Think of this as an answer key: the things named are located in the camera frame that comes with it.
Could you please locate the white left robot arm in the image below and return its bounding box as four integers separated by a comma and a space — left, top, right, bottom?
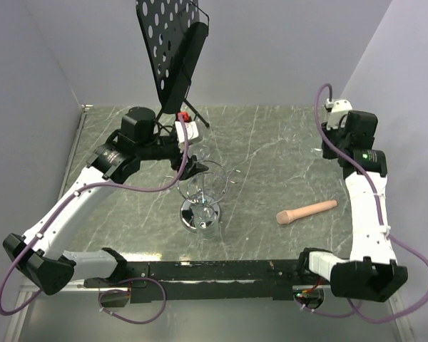
3, 107, 206, 295

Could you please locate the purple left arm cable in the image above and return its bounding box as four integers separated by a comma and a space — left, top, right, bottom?
0, 119, 192, 323

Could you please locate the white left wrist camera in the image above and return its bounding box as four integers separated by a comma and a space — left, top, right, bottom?
174, 112, 203, 147

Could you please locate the black music stand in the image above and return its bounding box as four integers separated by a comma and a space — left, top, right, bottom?
136, 0, 210, 128

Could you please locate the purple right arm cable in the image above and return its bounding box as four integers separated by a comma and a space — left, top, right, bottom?
295, 83, 428, 324

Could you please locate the chrome wine glass rack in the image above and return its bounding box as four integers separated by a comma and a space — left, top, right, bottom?
174, 160, 243, 234

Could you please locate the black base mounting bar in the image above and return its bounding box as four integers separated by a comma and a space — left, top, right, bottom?
83, 259, 319, 304

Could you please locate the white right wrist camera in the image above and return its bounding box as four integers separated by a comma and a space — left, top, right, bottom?
324, 98, 352, 130

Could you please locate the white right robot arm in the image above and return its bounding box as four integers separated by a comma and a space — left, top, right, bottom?
297, 110, 408, 302

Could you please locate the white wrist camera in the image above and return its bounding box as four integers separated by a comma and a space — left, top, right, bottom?
174, 112, 203, 147
324, 98, 352, 130

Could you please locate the clear wine glass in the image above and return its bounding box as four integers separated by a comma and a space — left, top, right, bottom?
298, 136, 322, 160
193, 204, 220, 240
189, 143, 211, 162
279, 126, 302, 157

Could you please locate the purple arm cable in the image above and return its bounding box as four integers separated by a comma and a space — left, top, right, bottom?
0, 119, 192, 323
295, 83, 428, 324

